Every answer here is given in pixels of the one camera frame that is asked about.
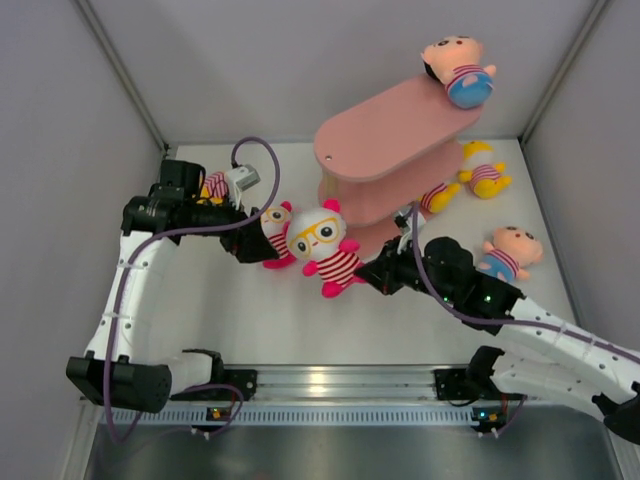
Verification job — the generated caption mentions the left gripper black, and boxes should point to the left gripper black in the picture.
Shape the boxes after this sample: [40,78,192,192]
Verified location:
[183,187,278,263]

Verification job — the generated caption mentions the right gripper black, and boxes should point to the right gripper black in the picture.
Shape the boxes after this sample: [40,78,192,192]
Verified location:
[357,234,459,304]

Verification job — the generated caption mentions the pink white panda plush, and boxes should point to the pink white panda plush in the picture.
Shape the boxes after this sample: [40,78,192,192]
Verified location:
[286,198,364,299]
[261,201,296,270]

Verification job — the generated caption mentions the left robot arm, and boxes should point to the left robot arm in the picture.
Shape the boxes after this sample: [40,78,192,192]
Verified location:
[66,160,276,413]

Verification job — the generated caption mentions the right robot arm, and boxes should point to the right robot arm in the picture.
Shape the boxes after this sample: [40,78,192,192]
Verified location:
[356,237,639,444]

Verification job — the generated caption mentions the yellow plush toy under shelf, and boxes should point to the yellow plush toy under shelf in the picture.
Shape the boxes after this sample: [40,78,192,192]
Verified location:
[418,182,461,214]

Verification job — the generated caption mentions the pink three-tier shelf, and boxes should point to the pink three-tier shelf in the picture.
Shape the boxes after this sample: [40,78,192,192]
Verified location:
[313,74,483,257]

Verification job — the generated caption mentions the boy doll on shelf top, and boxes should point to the boy doll on shelf top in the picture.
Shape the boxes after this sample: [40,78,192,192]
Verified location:
[421,35,497,110]

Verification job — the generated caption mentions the yellow plush toy far left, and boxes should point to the yellow plush toy far left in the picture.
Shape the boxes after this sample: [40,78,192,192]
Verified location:
[198,171,229,205]

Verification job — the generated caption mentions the boy doll blue shorts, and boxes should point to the boy doll blue shorts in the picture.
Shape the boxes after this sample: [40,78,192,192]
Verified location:
[476,226,544,283]

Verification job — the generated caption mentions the yellow plush toy right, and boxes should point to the yellow plush toy right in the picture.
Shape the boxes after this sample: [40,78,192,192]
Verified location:
[458,140,512,200]

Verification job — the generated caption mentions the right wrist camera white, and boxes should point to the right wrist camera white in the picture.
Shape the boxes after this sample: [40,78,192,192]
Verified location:
[393,206,426,239]

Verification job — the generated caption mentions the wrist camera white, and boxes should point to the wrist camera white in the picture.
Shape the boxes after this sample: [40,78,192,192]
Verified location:
[393,206,426,239]
[225,165,261,192]

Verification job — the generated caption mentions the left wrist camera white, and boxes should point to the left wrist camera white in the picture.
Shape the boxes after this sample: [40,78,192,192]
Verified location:
[225,165,261,192]

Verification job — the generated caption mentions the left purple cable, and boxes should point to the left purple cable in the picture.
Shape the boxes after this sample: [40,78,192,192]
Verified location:
[102,135,281,446]

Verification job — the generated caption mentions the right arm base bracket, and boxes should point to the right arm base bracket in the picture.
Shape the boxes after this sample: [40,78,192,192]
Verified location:
[433,368,500,403]

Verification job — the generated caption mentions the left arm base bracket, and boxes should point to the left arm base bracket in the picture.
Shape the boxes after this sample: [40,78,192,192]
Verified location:
[170,369,258,402]

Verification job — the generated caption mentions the aluminium mounting rail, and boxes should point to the aluminium mounting rail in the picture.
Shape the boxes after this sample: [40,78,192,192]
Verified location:
[79,363,626,402]

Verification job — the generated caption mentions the slotted cable duct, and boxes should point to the slotted cable duct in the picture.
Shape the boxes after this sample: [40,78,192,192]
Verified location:
[97,403,501,427]

